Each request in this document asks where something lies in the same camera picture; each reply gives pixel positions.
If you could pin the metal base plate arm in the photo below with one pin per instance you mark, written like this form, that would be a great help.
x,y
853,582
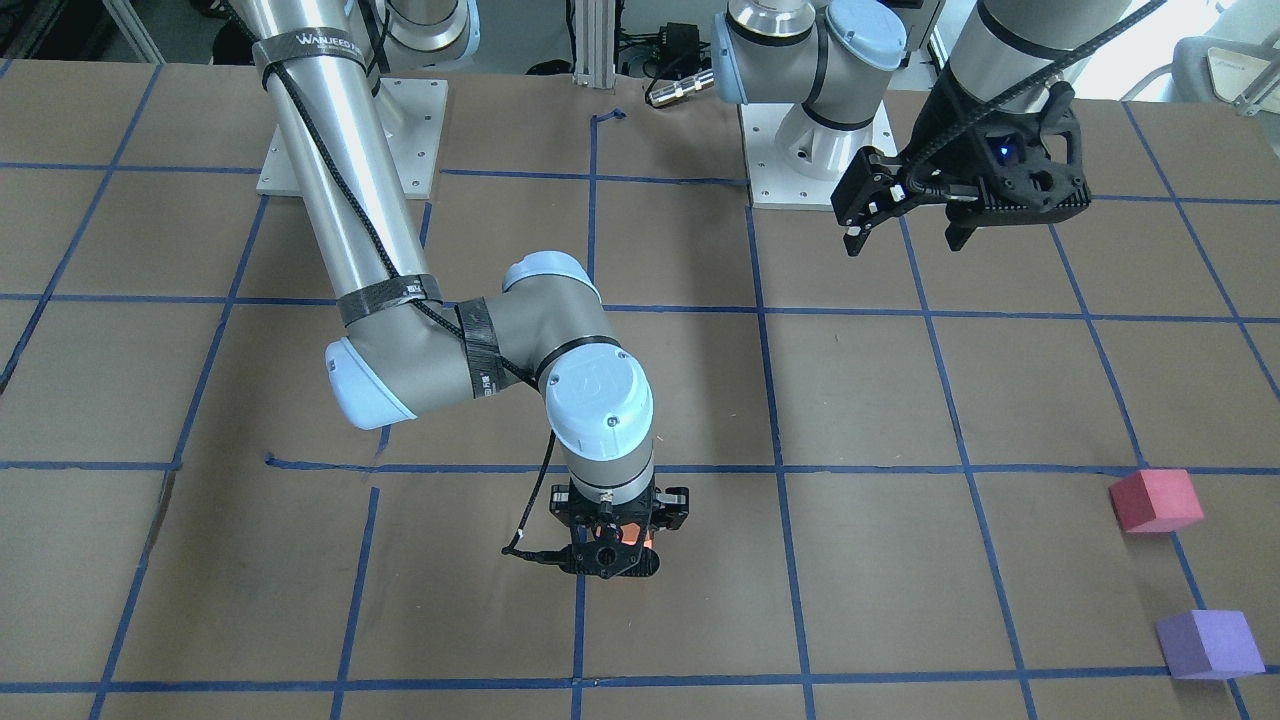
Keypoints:
x,y
402,128
794,163

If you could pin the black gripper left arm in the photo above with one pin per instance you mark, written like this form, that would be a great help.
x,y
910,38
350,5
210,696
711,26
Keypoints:
x,y
938,130

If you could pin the aluminium frame post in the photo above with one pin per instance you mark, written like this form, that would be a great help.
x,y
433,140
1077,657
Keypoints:
x,y
593,36

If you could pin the orange foam cube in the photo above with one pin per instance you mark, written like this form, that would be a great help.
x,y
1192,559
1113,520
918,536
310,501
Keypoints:
x,y
622,536

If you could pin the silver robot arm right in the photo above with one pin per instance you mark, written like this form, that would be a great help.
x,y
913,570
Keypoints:
x,y
819,444

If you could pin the purple foam cube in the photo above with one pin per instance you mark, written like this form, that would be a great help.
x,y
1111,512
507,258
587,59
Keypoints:
x,y
1211,644

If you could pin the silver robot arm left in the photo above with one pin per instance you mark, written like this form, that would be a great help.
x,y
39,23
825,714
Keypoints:
x,y
837,61

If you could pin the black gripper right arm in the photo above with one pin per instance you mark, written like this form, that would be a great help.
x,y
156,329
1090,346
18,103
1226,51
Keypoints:
x,y
676,505

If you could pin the pink foam cube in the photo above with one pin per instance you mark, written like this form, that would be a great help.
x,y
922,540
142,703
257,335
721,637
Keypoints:
x,y
1155,501

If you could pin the brown paper mat blue grid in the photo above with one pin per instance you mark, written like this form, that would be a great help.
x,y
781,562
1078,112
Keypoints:
x,y
165,326

